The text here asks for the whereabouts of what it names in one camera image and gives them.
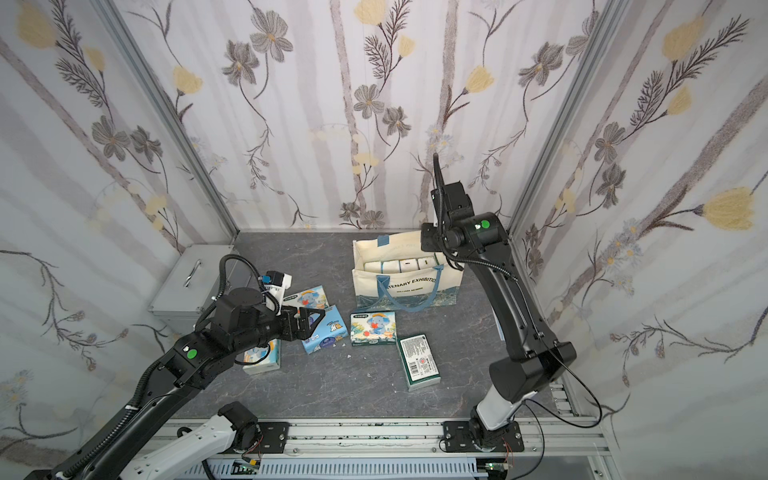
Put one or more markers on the grey metal box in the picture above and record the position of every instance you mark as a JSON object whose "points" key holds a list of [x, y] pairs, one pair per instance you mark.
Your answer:
{"points": [[190, 286]]}

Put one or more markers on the elephant tissue pack front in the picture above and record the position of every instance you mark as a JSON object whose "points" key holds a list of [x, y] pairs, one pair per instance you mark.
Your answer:
{"points": [[426, 262]]}

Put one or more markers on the purple tissue pack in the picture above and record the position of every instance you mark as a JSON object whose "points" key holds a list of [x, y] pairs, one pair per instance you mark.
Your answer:
{"points": [[407, 265]]}

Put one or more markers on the elephant tissue pack far left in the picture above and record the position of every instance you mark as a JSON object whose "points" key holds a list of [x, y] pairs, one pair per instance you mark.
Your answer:
{"points": [[313, 298]]}

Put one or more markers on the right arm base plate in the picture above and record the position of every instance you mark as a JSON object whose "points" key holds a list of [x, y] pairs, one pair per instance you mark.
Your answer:
{"points": [[472, 437]]}

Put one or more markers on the cream canvas tote bag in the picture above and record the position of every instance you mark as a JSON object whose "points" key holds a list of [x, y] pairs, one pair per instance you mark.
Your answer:
{"points": [[412, 291]]}

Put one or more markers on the white slotted cable duct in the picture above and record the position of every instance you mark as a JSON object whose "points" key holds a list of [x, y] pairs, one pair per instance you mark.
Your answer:
{"points": [[327, 468]]}

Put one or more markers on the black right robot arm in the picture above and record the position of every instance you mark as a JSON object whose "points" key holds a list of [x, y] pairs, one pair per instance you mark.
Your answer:
{"points": [[535, 356]]}

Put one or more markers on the aluminium mounting rail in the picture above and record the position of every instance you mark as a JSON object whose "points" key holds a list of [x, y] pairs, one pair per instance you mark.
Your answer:
{"points": [[185, 440]]}

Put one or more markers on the elephant tissue pack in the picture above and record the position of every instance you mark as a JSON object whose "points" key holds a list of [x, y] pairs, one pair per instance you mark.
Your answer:
{"points": [[373, 328], [426, 262], [263, 360], [313, 298]]}

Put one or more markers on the elephant tissue pack by bag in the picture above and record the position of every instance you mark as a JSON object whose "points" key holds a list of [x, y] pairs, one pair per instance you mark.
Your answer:
{"points": [[373, 328]]}

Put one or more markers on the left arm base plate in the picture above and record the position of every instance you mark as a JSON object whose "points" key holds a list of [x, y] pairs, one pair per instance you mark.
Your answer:
{"points": [[261, 438]]}

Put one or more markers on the blue tissue pack centre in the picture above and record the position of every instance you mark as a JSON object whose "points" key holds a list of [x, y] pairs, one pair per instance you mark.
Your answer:
{"points": [[329, 330]]}

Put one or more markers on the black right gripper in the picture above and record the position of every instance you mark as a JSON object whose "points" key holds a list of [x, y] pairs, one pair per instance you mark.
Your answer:
{"points": [[443, 196]]}

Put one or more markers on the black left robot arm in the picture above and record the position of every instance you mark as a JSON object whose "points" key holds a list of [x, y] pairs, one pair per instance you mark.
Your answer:
{"points": [[243, 315]]}

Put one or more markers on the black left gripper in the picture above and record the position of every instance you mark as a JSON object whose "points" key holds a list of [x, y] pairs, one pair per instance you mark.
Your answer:
{"points": [[291, 322]]}

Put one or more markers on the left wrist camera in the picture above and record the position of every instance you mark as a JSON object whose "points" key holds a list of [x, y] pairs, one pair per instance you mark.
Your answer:
{"points": [[276, 283]]}

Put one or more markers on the elephant tissue pack left upright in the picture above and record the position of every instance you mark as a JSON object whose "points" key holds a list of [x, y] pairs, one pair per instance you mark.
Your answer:
{"points": [[263, 360]]}

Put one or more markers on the white blue tissue pack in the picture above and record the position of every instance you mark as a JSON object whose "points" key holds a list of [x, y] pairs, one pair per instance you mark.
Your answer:
{"points": [[374, 266]]}

